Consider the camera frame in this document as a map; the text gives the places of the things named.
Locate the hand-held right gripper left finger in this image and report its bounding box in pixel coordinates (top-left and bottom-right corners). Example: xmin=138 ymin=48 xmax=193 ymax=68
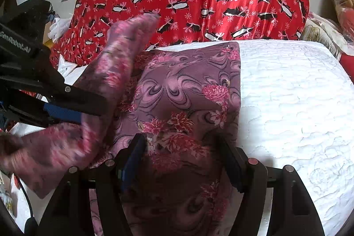
xmin=39 ymin=133 xmax=147 ymax=236

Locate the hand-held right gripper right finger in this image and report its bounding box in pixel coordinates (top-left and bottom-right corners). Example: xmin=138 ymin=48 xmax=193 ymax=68
xmin=221 ymin=142 xmax=325 ymax=236

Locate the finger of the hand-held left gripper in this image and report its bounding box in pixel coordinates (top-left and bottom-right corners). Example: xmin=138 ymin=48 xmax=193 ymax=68
xmin=0 ymin=89 xmax=83 ymax=129
xmin=33 ymin=77 xmax=108 ymax=117

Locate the purple floral shirt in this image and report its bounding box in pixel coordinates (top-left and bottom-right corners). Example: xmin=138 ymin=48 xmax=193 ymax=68
xmin=0 ymin=13 xmax=244 ymax=236

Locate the white paper sheet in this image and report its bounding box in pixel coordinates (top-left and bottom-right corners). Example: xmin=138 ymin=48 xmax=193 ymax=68
xmin=58 ymin=55 xmax=83 ymax=77

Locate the white plastic bag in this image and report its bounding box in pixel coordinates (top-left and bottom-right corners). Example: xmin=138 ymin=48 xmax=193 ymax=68
xmin=48 ymin=17 xmax=73 ymax=43

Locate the white quilted bed cover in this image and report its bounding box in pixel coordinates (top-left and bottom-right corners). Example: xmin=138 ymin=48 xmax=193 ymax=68
xmin=8 ymin=40 xmax=354 ymax=236

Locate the red cushion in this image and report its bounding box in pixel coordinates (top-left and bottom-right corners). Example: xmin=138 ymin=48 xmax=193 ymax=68
xmin=340 ymin=52 xmax=354 ymax=75

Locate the cream patterned cloth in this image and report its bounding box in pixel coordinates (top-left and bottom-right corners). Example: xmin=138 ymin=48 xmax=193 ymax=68
xmin=300 ymin=12 xmax=346 ymax=59

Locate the plastic bag of plush toys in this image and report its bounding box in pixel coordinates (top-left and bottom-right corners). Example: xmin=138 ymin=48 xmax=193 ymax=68
xmin=326 ymin=0 xmax=354 ymax=41

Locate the black cable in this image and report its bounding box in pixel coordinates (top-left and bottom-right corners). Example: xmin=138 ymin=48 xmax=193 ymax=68
xmin=19 ymin=183 xmax=36 ymax=228

